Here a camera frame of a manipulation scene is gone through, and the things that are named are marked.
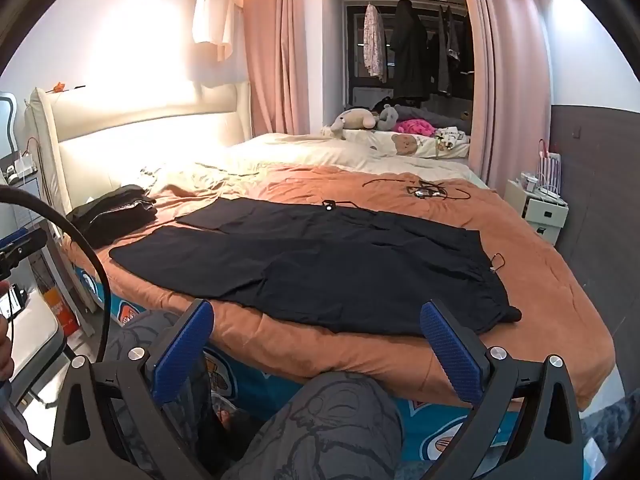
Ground black pants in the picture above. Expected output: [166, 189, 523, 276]
[109, 196, 522, 337]

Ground grey plush toy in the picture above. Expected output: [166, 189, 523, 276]
[372, 104, 407, 132]

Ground thick black cable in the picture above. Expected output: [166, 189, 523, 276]
[0, 185, 111, 366]

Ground cream padded headboard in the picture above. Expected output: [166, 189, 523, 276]
[25, 82, 251, 221]

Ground stack of dark folded clothes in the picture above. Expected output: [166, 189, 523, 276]
[66, 185, 158, 248]

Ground white hanging shirt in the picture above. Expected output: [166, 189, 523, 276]
[192, 0, 236, 63]

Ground grey rug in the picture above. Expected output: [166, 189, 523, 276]
[582, 399, 632, 480]

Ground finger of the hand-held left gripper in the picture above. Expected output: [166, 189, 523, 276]
[0, 229, 47, 273]

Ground cream bed sheet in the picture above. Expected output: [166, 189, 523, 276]
[140, 132, 473, 196]

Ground pink cloth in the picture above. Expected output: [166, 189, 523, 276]
[392, 119, 437, 137]

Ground white chair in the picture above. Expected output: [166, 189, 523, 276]
[0, 287, 65, 408]

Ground pink white desktop rack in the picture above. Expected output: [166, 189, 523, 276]
[537, 137, 564, 192]

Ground orange box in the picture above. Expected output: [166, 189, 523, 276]
[42, 286, 81, 337]

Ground dark hanging clothes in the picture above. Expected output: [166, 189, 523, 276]
[430, 5, 474, 97]

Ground person's left hand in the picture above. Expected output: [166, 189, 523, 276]
[0, 327, 14, 385]

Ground orange fleece blanket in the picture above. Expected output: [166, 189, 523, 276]
[62, 162, 616, 411]

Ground thin black cable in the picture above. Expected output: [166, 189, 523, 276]
[362, 175, 473, 202]

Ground bear print pillow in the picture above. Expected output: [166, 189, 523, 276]
[342, 127, 471, 161]

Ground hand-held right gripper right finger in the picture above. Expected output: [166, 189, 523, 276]
[419, 300, 587, 480]

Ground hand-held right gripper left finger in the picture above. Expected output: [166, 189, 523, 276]
[47, 299, 216, 480]

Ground blue printed bed sheet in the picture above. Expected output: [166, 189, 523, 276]
[62, 245, 551, 456]

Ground white nightstand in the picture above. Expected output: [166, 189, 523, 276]
[502, 177, 571, 247]

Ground floral hanging garment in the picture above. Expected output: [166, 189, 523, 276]
[362, 2, 389, 84]

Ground beige plush toy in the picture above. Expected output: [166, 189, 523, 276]
[322, 107, 378, 137]

